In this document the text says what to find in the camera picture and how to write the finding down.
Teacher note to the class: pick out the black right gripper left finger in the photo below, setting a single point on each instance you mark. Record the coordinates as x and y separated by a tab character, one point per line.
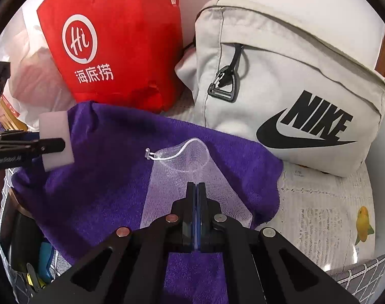
172	233

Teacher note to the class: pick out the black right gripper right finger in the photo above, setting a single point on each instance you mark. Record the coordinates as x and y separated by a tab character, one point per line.
240	248

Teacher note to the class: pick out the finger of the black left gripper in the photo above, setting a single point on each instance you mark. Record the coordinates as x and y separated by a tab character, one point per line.
18	136
37	148

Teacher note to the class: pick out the white melamine sponge block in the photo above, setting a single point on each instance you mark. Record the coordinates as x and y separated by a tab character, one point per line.
56	125

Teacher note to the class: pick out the white mesh drawstring pouch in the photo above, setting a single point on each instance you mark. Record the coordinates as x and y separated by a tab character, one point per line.
174	167

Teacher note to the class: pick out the white Miniso plastic bag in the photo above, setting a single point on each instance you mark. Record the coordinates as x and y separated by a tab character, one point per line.
35	85

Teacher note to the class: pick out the purple fluffy towel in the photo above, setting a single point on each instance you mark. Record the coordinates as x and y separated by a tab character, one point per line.
91	211

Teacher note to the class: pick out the dark green tea box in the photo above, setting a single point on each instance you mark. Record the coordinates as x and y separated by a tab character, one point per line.
20	236

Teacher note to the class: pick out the red Haidilao paper bag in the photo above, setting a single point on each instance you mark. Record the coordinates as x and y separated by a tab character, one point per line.
117	52

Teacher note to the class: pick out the grey checkered blanket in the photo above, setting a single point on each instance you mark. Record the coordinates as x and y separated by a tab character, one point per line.
362	279

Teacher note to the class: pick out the beige Nike waist bag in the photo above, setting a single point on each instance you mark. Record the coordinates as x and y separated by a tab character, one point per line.
264	76

